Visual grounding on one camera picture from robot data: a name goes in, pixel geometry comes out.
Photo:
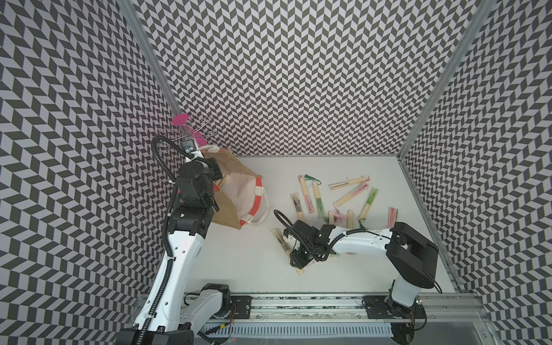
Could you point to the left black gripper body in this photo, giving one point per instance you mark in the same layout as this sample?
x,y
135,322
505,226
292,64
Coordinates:
x,y
213,169

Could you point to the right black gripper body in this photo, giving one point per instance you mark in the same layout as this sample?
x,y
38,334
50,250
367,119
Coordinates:
x,y
304,255

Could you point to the burlap red tote bag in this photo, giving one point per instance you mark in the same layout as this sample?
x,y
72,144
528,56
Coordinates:
x,y
243,200

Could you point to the pink blue folding fan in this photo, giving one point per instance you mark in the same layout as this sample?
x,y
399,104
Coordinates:
x,y
392,217

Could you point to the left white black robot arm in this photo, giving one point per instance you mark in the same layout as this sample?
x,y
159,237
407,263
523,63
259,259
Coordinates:
x,y
191,208

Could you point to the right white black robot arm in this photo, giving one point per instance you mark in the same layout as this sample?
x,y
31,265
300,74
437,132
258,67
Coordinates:
x,y
412,255

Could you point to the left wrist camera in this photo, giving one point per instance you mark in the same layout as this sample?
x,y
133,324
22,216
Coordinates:
x,y
192,151

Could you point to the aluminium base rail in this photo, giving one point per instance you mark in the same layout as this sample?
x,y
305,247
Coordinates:
x,y
353,307

